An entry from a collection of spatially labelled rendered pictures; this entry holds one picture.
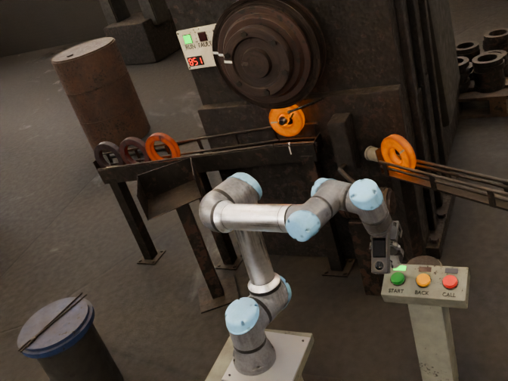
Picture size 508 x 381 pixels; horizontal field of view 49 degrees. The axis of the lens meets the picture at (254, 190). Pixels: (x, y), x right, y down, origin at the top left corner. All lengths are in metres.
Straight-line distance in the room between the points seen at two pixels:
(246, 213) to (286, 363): 0.66
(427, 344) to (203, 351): 1.12
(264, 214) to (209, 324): 1.34
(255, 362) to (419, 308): 0.58
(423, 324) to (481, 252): 1.03
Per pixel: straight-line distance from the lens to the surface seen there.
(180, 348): 2.69
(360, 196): 1.41
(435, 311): 1.76
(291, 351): 2.02
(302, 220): 1.37
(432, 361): 1.92
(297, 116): 2.39
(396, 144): 2.12
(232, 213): 1.57
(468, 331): 2.42
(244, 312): 1.87
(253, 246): 1.82
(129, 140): 2.93
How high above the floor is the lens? 1.73
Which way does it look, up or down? 28 degrees down
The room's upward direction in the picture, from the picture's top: 18 degrees counter-clockwise
